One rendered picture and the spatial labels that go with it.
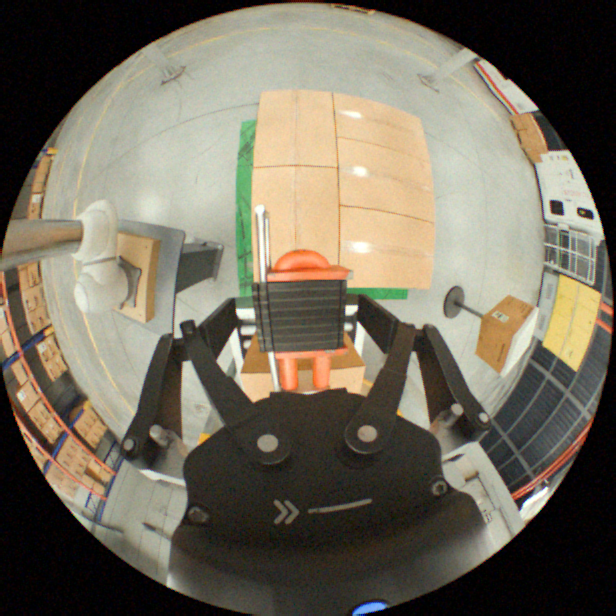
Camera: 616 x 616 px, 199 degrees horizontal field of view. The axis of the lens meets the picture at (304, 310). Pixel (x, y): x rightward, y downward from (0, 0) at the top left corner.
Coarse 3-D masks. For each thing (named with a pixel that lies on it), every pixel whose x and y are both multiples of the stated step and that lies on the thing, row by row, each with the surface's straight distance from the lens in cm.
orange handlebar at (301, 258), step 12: (288, 252) 17; (300, 252) 16; (312, 252) 16; (276, 264) 17; (288, 264) 16; (300, 264) 16; (312, 264) 16; (324, 264) 16; (288, 360) 20; (324, 360) 20; (288, 372) 21; (324, 372) 21; (288, 384) 22; (324, 384) 23
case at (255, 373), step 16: (256, 336) 77; (256, 352) 66; (352, 352) 64; (256, 368) 58; (304, 368) 56; (336, 368) 57; (352, 368) 58; (256, 384) 60; (272, 384) 59; (336, 384) 61; (352, 384) 63; (256, 400) 66
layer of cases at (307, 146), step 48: (288, 96) 124; (336, 96) 129; (288, 144) 98; (336, 144) 103; (384, 144) 114; (288, 192) 86; (336, 192) 89; (384, 192) 99; (432, 192) 122; (288, 240) 82; (336, 240) 85; (384, 240) 94; (432, 240) 115
